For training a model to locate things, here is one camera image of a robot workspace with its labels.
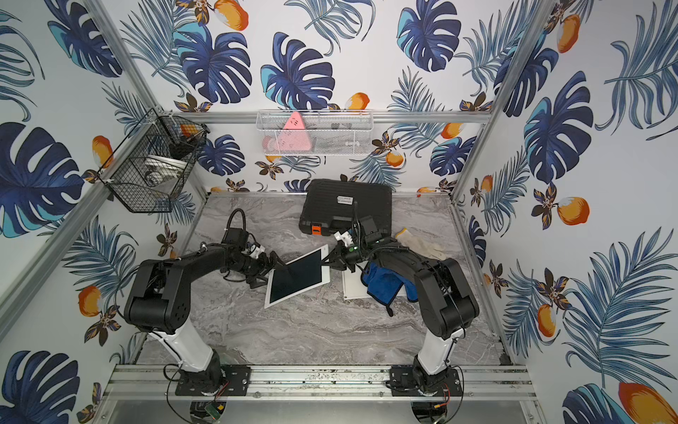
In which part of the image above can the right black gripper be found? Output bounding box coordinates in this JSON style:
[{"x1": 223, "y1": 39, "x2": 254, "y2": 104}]
[{"x1": 319, "y1": 240, "x2": 367, "y2": 271}]

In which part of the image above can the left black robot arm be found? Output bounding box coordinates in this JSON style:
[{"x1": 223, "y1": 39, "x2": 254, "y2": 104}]
[{"x1": 124, "y1": 208, "x2": 284, "y2": 395}]

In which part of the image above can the white knitted glove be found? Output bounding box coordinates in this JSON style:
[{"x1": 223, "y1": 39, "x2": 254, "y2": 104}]
[{"x1": 395, "y1": 228, "x2": 448, "y2": 261}]

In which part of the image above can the blue grey microfibre cloth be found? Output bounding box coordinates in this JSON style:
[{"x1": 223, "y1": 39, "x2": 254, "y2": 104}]
[{"x1": 360, "y1": 263, "x2": 418, "y2": 317}]

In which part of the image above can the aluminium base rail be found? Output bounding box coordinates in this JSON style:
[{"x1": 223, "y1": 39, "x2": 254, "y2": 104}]
[{"x1": 103, "y1": 365, "x2": 537, "y2": 402}]

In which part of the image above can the black wire basket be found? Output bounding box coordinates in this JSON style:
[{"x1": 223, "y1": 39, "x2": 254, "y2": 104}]
[{"x1": 95, "y1": 109, "x2": 209, "y2": 213}]

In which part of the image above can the pink triangular card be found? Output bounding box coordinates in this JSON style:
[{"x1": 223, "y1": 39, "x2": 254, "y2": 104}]
[{"x1": 271, "y1": 111, "x2": 313, "y2": 153}]

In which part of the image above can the black plastic tool case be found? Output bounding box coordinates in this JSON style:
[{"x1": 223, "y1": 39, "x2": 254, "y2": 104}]
[{"x1": 298, "y1": 178, "x2": 393, "y2": 236}]

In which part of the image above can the white mesh wall basket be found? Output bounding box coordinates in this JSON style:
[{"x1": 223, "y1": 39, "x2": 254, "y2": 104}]
[{"x1": 256, "y1": 110, "x2": 374, "y2": 155}]

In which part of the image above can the white drawing tablet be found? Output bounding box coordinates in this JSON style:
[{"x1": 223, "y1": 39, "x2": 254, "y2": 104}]
[
  {"x1": 264, "y1": 245, "x2": 331, "y2": 308},
  {"x1": 342, "y1": 269, "x2": 370, "y2": 300}
]

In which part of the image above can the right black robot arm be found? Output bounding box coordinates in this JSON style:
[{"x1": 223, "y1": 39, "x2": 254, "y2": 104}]
[{"x1": 322, "y1": 202, "x2": 480, "y2": 399}]

